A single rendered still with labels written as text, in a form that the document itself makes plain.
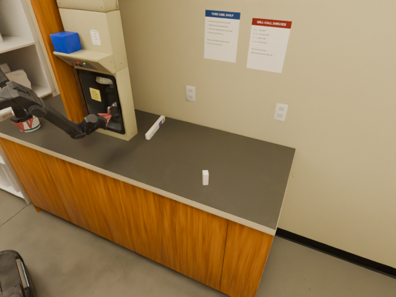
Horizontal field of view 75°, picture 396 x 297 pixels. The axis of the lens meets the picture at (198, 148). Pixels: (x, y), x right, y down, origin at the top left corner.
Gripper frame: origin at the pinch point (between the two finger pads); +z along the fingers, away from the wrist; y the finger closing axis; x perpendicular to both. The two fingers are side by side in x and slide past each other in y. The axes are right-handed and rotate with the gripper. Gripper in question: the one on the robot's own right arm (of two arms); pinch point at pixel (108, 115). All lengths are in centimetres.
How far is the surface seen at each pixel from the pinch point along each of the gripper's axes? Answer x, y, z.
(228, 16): -66, -41, 48
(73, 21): -45, 29, 5
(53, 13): -44, 43, 5
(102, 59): -36.4, 2.9, -2.8
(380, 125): -45, -143, 49
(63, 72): -13.5, 35.0, 0.7
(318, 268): 71, -176, 33
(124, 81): -20.2, -1.5, 11.3
